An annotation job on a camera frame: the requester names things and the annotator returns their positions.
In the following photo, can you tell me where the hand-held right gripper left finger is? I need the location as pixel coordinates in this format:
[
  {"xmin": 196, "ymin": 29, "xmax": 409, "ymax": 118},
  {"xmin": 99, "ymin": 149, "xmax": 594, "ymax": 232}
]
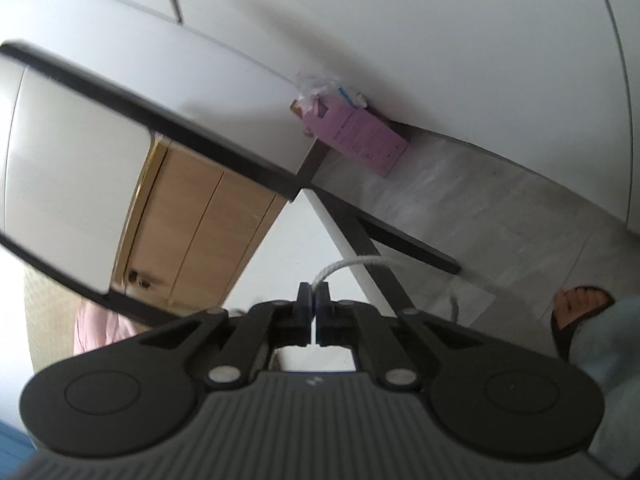
[{"xmin": 140, "ymin": 282, "xmax": 318, "ymax": 390}]

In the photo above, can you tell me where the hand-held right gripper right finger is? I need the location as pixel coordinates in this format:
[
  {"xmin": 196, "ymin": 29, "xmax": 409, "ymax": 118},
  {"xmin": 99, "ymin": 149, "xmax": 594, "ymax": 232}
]
[{"xmin": 315, "ymin": 281, "xmax": 489, "ymax": 390}]

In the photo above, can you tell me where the white shoelace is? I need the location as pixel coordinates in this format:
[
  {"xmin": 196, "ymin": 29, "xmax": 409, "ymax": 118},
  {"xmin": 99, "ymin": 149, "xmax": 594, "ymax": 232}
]
[{"xmin": 311, "ymin": 255, "xmax": 463, "ymax": 323}]

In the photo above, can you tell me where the wooden drawer cabinet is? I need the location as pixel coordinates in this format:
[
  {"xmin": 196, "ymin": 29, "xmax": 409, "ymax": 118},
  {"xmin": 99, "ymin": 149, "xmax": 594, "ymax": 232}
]
[{"xmin": 112, "ymin": 139, "xmax": 288, "ymax": 312}]

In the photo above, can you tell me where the pink cardboard box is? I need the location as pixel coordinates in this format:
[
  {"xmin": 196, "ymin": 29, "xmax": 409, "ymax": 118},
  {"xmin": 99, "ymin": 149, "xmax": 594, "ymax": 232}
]
[{"xmin": 290, "ymin": 97, "xmax": 407, "ymax": 180}]

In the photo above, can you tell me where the pink bed sheet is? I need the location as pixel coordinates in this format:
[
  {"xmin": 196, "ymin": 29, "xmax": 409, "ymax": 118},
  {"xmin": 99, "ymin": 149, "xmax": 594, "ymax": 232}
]
[{"xmin": 74, "ymin": 304, "xmax": 140, "ymax": 357}]

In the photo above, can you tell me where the clear plastic bag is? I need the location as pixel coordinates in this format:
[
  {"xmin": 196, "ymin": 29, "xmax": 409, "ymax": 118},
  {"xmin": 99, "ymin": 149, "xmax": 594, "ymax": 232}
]
[{"xmin": 292, "ymin": 72, "xmax": 342, "ymax": 112}]

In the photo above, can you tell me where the black slipper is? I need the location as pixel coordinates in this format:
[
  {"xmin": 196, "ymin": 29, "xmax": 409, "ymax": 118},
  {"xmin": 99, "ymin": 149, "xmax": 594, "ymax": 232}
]
[{"xmin": 550, "ymin": 285, "xmax": 617, "ymax": 362}]

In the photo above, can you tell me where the cream quilted headboard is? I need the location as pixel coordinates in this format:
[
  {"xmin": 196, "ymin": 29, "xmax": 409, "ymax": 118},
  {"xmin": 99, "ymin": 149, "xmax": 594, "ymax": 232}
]
[{"xmin": 22, "ymin": 264, "xmax": 82, "ymax": 377}]

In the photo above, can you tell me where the person's bare foot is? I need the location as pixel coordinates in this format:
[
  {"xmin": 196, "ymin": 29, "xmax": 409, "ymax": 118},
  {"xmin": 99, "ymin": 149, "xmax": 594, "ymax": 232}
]
[{"xmin": 554, "ymin": 287, "xmax": 612, "ymax": 332}]

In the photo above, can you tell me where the blue curtain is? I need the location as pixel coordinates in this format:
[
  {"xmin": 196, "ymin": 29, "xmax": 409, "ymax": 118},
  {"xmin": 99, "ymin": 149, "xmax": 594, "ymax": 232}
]
[{"xmin": 0, "ymin": 420, "xmax": 37, "ymax": 478}]

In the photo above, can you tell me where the white chair with black frame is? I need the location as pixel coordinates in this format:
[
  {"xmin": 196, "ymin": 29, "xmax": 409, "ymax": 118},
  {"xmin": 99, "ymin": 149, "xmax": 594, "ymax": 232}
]
[{"xmin": 0, "ymin": 40, "xmax": 462, "ymax": 373}]

